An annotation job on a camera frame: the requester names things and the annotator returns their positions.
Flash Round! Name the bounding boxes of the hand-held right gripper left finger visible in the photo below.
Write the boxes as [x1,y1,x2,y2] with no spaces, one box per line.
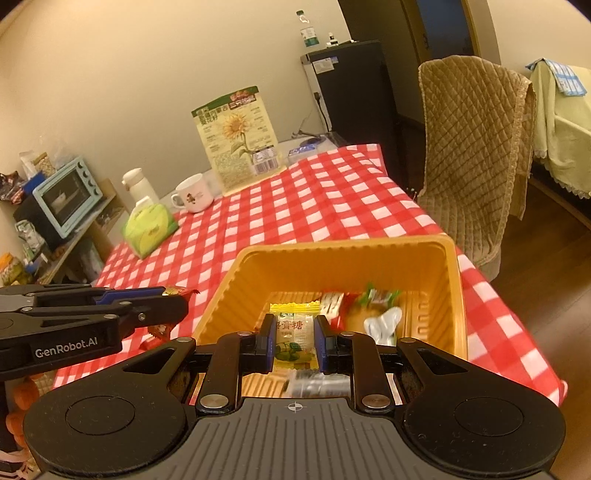
[122,316,275,417]

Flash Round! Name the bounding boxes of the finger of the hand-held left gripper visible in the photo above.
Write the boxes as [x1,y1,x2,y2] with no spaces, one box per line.
[14,293,191,341]
[0,284,167,307]

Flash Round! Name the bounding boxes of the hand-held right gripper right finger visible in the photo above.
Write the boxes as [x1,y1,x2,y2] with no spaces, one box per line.
[315,316,468,412]

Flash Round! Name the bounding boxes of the long red brown snack bar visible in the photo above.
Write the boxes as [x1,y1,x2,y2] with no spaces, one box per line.
[139,285,200,352]

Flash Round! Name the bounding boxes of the yellow green candy packet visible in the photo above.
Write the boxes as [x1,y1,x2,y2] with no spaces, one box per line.
[269,301,321,373]

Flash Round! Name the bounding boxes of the silver snack bag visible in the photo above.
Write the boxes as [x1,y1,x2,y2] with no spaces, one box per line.
[284,369,352,398]

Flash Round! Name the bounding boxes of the small red white snack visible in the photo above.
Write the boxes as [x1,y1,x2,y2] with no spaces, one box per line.
[321,292,345,320]

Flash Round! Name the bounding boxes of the red round snack packet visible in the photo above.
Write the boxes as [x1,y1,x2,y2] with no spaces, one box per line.
[342,294,386,335]

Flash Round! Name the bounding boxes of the white crinkled wrapper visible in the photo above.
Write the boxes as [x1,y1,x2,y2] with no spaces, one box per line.
[364,308,402,345]

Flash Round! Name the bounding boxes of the green white candy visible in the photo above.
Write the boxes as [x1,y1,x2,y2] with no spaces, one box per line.
[358,282,402,308]

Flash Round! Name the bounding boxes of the orange plastic tray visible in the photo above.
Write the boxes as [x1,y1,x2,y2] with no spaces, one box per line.
[191,234,470,398]

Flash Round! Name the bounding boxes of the wooden shelf unit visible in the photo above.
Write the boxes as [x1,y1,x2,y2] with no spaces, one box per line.
[18,180,126,286]

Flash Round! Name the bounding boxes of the green tissue box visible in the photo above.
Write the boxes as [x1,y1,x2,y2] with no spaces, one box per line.
[121,203,180,259]

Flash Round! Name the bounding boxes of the orange snack bag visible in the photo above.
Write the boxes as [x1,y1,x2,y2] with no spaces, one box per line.
[0,253,29,288]

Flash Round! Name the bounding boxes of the pale blue toaster oven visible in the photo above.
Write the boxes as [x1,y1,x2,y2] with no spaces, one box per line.
[13,156,105,252]

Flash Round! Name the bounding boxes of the white thermos bottle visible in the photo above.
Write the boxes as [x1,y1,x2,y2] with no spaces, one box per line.
[121,168,161,207]

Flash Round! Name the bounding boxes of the white printed mug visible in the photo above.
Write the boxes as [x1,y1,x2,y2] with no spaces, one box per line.
[171,174,214,214]

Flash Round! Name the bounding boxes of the red white checked tablecloth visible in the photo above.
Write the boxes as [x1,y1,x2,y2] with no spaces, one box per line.
[53,143,570,407]

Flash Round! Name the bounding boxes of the dark snack bags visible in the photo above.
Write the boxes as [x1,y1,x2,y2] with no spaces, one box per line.
[0,171,29,205]

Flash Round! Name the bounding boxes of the sunflower print seed bag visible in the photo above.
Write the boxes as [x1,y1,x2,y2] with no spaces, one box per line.
[191,85,283,195]

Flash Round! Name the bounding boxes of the blue white packet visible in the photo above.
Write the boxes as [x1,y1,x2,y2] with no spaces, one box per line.
[287,141,325,161]

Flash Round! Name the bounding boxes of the quilted beige chair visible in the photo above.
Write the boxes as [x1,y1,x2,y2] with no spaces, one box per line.
[416,55,539,283]

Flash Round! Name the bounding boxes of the black fridge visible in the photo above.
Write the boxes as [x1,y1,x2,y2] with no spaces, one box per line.
[301,39,402,149]

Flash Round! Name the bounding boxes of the clear water bottle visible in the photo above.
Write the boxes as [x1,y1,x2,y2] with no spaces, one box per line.
[295,9,320,54]

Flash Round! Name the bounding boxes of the sofa with green cover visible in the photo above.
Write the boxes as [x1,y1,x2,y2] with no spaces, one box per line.
[529,60,591,200]

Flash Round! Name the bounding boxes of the blue checked towel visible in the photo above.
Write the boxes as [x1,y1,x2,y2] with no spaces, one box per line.
[526,58,588,97]

